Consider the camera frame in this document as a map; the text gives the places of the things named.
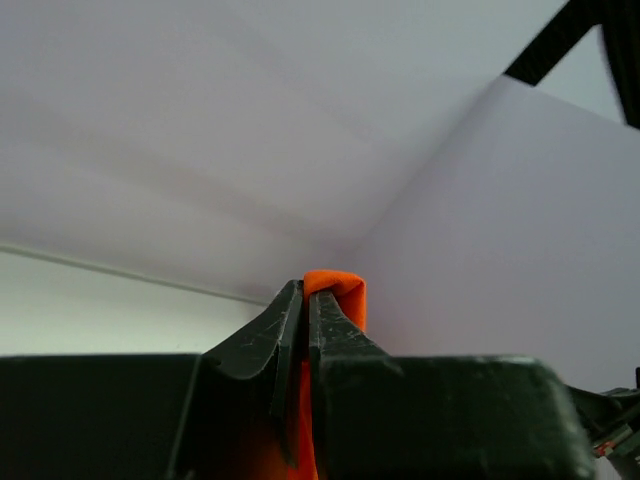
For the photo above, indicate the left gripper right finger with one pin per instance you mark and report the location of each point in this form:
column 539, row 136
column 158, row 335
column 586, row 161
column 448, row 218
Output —
column 352, row 397

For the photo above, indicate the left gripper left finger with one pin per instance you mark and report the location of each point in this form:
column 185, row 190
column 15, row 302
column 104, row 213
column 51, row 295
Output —
column 254, row 376

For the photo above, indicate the orange t shirt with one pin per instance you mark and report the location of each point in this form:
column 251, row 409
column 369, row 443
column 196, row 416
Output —
column 350, row 292

